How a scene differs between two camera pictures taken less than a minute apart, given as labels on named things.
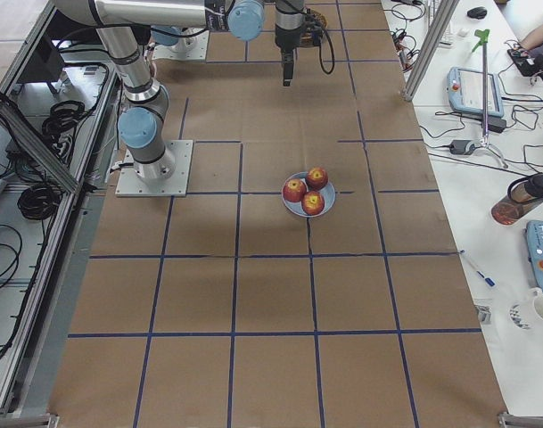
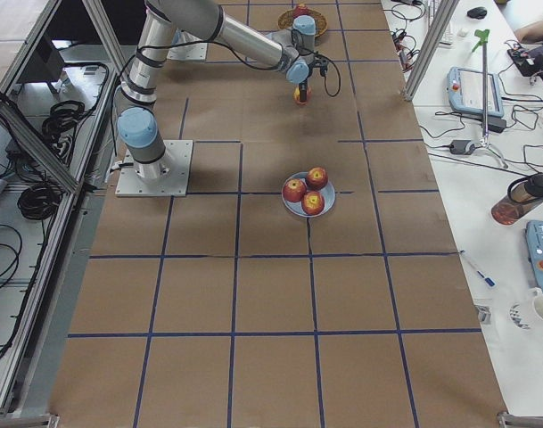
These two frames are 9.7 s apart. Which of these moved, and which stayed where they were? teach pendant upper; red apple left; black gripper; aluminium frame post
Moved: black gripper
Stayed: aluminium frame post; teach pendant upper; red apple left
